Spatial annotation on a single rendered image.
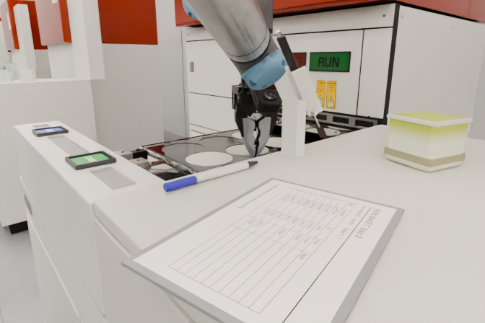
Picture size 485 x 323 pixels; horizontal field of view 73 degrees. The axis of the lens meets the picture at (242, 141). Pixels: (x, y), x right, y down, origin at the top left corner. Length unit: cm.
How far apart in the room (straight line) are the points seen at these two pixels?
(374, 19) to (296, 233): 61
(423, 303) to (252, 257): 11
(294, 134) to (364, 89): 37
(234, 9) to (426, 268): 30
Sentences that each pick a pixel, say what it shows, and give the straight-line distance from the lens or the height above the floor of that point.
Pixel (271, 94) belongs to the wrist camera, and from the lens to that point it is 61.
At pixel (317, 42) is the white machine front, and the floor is 115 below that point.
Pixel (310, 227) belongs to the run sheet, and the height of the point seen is 97.
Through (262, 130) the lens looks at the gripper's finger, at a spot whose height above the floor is 96.
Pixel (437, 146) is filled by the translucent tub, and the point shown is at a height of 100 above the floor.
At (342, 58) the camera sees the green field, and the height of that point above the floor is 111.
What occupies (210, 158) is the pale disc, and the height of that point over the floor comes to 90.
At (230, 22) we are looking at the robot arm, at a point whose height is 115.
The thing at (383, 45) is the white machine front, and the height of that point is 113.
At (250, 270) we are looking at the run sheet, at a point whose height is 97.
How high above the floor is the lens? 111
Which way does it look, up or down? 14 degrees down
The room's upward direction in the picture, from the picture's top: straight up
